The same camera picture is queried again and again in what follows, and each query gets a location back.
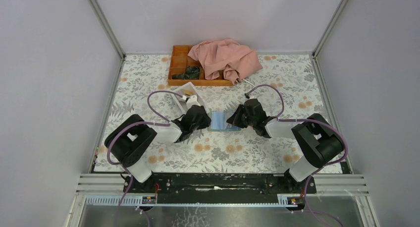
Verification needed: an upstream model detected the green card holder wallet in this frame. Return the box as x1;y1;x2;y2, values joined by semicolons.
207;111;241;132

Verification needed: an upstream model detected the white plastic card box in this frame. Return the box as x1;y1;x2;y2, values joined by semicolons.
171;82;210;114

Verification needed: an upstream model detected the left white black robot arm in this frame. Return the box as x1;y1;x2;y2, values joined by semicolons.
104;105;211;193

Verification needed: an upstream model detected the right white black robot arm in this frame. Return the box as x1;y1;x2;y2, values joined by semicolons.
226;99;348;193

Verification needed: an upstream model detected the floral patterned table mat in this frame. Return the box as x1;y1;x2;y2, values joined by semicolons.
103;55;326;173

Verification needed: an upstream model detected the dark green crumpled item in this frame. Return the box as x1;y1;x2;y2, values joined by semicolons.
171;66;201;80

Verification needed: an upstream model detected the wooden compartment tray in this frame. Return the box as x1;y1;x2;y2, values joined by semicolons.
167;45;232;86

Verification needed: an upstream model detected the pink cloth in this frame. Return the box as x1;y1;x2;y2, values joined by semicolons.
188;39;263;85

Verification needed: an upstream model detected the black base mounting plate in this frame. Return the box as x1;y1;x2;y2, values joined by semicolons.
123;172;316;203

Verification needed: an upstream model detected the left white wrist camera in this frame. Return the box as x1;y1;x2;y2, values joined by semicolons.
181;95;201;110

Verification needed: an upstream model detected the white slotted cable duct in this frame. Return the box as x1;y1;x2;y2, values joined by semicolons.
85;195;299;208

